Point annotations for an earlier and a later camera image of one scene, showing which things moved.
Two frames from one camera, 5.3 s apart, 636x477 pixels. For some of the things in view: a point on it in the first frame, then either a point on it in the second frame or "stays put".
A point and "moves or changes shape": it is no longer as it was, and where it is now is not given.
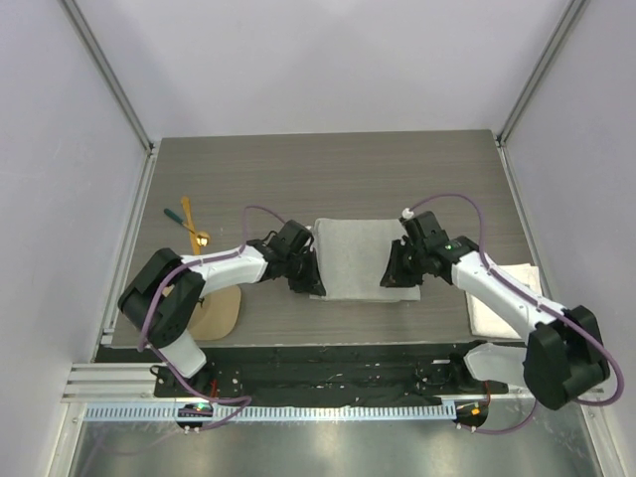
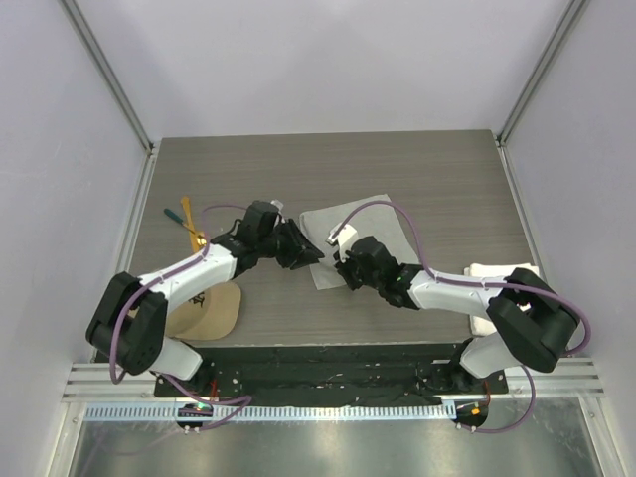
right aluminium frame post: (564, 23) stays put
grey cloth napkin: (353, 255) moves or changes shape
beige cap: (218, 313) stays put
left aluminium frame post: (92, 48) stays put
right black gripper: (396, 276) -> (343, 266)
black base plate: (330, 374) stays put
